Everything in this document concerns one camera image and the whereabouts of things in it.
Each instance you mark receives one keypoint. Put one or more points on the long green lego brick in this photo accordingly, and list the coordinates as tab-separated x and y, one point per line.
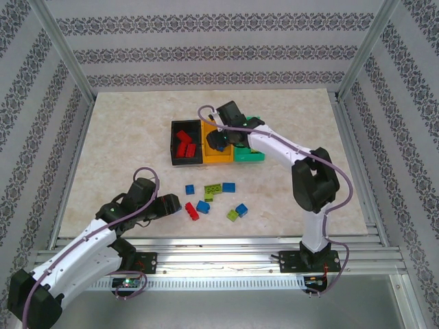
213	188

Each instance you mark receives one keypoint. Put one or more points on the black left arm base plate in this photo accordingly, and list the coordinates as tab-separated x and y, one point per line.
149	262

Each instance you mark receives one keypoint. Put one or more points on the red lego brick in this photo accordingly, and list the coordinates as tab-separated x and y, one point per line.
190	150
184	136
180	150
192	211

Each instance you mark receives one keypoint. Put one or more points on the aluminium side rail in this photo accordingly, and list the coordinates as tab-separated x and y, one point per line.
70	171
356	154

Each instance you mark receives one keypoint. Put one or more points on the left circuit board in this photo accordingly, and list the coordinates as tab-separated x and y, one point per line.
127	283

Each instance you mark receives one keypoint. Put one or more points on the aluminium frame post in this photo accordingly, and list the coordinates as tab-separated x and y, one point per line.
368	51
66	51

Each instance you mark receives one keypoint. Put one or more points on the green plastic bin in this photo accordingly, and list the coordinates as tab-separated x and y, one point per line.
248	157

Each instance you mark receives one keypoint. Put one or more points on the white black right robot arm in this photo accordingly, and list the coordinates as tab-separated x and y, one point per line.
274	144

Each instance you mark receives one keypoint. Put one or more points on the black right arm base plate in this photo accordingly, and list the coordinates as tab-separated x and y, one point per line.
289	262

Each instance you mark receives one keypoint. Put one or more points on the black plastic bin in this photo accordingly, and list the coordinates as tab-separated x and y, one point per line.
187	161

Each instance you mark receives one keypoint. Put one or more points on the circuit board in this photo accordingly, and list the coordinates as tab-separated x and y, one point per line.
313	281
127	283

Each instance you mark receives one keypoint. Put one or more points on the yellow plastic bin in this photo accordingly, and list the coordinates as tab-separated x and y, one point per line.
219	157

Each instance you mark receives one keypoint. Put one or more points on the small green lego brick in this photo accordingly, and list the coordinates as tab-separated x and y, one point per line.
208	197
232	215

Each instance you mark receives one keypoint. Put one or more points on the aluminium mounting rail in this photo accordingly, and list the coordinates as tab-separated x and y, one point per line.
219	257

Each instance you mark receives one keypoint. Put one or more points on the right circuit board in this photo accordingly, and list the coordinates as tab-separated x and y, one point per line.
313	281

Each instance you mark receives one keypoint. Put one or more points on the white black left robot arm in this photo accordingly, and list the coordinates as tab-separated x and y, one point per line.
75	250

